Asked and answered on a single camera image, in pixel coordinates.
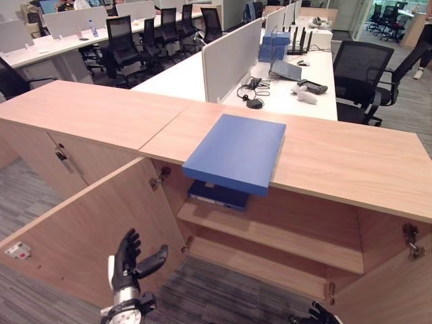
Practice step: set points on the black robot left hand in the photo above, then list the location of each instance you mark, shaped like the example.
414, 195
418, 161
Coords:
126, 260

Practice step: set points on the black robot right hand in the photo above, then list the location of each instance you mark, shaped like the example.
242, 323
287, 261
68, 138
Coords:
320, 315

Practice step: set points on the blue box folder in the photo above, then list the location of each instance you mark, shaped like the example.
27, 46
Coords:
236, 153

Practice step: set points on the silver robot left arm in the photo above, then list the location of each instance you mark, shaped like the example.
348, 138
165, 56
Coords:
126, 308

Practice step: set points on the metal cabinet hinge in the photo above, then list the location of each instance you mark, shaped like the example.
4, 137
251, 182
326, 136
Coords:
412, 241
160, 177
332, 293

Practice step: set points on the wooden cabinet door with latch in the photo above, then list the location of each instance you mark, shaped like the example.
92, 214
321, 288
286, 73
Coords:
77, 236

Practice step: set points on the wooden office cabinet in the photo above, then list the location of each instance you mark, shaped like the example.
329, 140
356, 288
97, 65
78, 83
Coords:
303, 209

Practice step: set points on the blue folder with label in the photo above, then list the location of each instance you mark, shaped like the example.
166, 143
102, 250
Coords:
217, 197

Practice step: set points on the closed wooden cabinet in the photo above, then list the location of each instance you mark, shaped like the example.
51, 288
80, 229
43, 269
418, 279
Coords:
84, 118

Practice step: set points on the white office desk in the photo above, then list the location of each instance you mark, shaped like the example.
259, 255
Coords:
287, 91

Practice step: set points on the black mesh office chair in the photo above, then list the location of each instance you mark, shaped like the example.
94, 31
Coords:
362, 79

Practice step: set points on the white door latch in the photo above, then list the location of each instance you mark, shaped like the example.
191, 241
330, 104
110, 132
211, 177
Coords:
17, 250

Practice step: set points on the black power adapter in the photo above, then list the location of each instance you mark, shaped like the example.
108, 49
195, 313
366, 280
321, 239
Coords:
254, 103

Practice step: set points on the white game controller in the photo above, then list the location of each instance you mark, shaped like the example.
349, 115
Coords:
303, 94

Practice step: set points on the long white desk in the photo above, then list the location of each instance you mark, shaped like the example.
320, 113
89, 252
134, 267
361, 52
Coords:
84, 42

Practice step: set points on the grey desk divider panel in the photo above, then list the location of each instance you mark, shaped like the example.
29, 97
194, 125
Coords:
15, 36
76, 20
229, 62
135, 9

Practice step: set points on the black handheld device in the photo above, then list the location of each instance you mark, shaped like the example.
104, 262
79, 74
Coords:
313, 87

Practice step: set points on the plastic water bottle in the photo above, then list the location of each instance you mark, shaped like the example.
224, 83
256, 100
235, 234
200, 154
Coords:
92, 27

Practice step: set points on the grey laptop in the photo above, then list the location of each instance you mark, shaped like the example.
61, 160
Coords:
286, 70

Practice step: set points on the blue file boxes stack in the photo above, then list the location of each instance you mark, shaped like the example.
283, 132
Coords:
274, 45

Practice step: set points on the black wifi router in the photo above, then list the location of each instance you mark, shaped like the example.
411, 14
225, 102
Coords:
297, 42

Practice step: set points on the white box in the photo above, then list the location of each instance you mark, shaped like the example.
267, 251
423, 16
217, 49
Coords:
319, 38

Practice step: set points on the person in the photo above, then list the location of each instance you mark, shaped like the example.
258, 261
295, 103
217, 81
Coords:
424, 44

